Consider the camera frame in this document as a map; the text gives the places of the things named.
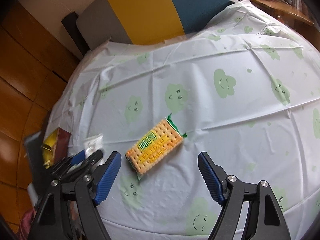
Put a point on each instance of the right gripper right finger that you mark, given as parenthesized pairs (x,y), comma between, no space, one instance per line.
(264,220)

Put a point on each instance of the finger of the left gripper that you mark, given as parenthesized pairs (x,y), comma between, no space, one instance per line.
(89,162)
(78,158)

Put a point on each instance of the green cracker packet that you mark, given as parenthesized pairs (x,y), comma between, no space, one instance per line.
(155,145)

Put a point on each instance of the yellow blue grey chair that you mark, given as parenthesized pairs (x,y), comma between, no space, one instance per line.
(141,22)

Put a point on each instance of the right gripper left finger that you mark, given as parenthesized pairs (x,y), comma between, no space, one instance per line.
(53,219)

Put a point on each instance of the maroon gold gift box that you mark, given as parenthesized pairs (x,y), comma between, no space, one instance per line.
(55,147)

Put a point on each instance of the wooden side shelf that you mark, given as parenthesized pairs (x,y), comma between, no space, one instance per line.
(279,7)

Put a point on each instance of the white cloud-print tablecloth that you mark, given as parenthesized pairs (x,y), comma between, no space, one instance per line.
(245,90)

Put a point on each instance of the white red snack packet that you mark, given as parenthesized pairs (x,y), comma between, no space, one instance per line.
(92,144)

